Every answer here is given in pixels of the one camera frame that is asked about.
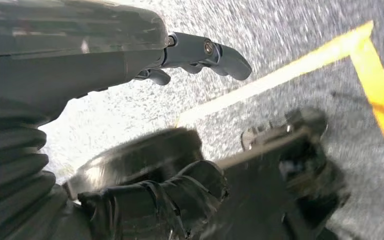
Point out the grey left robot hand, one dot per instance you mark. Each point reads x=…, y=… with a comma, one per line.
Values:
x=62, y=66

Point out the yellow floor tape square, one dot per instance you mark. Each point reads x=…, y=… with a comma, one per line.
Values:
x=379, y=92

